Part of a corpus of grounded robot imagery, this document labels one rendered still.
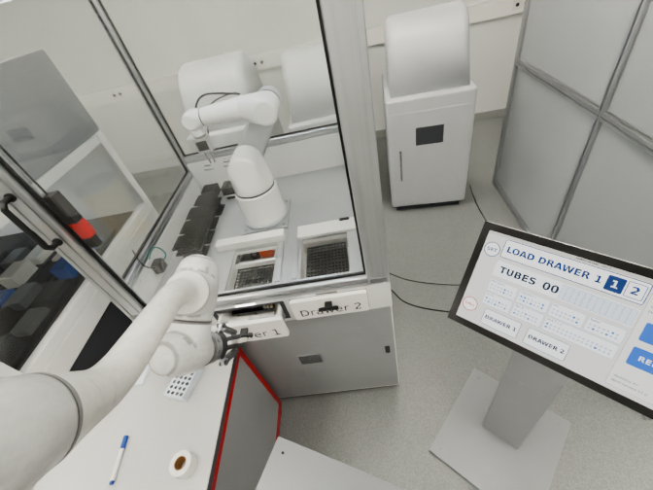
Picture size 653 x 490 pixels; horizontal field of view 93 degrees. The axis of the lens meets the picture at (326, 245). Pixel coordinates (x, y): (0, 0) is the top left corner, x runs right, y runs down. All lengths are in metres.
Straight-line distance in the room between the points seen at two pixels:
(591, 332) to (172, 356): 0.97
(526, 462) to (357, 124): 1.63
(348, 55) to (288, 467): 1.02
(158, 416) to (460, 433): 1.34
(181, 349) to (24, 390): 0.44
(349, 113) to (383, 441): 1.58
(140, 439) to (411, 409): 1.26
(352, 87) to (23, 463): 0.73
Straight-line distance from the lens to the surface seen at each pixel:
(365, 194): 0.88
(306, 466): 1.03
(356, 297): 1.17
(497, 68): 4.39
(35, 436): 0.39
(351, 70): 0.75
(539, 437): 1.96
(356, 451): 1.90
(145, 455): 1.38
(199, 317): 0.83
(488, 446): 1.89
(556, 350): 1.01
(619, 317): 0.99
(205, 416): 1.31
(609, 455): 2.08
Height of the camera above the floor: 1.83
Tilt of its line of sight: 42 degrees down
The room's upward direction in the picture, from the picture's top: 15 degrees counter-clockwise
